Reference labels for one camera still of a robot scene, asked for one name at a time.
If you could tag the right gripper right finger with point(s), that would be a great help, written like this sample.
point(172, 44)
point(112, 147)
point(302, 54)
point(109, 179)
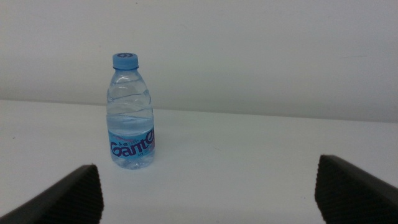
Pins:
point(351, 193)

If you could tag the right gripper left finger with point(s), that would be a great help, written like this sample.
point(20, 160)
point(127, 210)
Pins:
point(71, 199)

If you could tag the clear water bottle blue cap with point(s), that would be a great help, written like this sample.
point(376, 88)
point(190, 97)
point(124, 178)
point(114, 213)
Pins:
point(130, 124)

